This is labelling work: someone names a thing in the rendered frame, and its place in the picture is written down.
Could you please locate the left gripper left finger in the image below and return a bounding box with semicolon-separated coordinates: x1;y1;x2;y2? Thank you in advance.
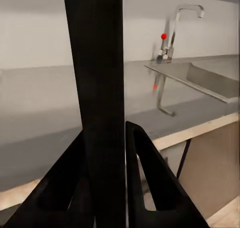
3;130;95;228

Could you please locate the poster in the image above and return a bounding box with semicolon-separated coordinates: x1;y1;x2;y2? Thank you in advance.
65;0;128;228

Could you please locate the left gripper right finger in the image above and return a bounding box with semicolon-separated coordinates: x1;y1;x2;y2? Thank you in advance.
125;121;209;228

